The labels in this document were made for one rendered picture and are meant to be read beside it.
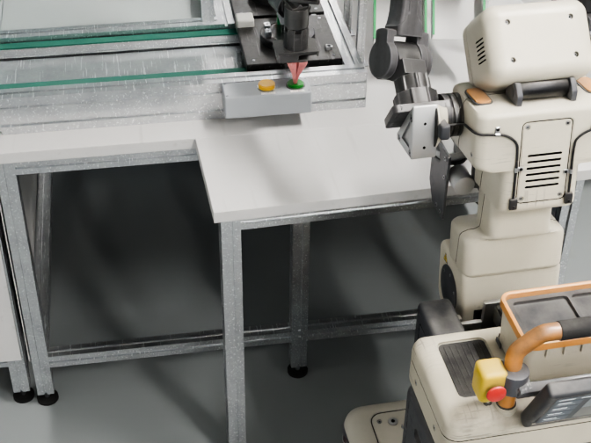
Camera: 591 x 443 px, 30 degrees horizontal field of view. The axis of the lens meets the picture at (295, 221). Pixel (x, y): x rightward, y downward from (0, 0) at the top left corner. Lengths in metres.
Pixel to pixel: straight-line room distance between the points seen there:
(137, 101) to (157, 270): 1.04
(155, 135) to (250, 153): 0.24
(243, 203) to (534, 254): 0.64
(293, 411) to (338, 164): 0.86
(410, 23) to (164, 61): 0.87
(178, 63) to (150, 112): 0.21
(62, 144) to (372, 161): 0.74
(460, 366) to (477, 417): 0.13
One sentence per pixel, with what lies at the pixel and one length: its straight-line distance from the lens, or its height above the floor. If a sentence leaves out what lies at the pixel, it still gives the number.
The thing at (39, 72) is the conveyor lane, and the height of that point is 0.92.
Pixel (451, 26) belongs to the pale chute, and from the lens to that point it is 2.85.
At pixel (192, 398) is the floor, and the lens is 3.19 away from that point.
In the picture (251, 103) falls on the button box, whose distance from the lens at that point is 2.64.
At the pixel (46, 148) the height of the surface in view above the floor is 0.86.
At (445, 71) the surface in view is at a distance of 2.96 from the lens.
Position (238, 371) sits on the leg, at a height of 0.34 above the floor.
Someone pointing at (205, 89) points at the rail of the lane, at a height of 0.95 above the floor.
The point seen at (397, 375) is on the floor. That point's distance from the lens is 3.26.
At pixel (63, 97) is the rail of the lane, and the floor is 0.95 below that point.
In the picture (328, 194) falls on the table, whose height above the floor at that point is 0.86.
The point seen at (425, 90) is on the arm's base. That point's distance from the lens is 2.14.
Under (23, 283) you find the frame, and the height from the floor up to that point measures 0.45.
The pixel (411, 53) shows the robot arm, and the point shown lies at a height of 1.26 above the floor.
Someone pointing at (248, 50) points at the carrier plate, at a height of 0.97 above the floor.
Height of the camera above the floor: 2.32
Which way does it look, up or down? 38 degrees down
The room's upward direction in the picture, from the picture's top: 1 degrees clockwise
